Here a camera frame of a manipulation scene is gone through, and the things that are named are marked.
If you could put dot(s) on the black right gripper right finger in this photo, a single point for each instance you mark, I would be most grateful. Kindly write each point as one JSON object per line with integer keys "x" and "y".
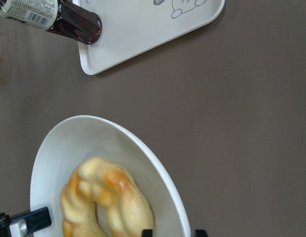
{"x": 155, "y": 233}

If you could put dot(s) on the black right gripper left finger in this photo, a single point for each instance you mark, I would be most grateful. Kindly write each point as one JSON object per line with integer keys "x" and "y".
{"x": 25, "y": 223}

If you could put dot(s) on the twisted glazed donut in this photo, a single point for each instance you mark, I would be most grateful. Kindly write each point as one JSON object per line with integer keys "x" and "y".
{"x": 99, "y": 182}

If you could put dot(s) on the cream rabbit tray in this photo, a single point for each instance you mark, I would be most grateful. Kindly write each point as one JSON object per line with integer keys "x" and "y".
{"x": 132, "y": 27}

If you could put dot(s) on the dark tea bottle on tray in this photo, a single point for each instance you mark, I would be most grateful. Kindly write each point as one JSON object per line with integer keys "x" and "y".
{"x": 61, "y": 17}

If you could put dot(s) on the white round plate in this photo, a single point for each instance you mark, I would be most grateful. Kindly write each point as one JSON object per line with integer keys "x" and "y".
{"x": 78, "y": 138}

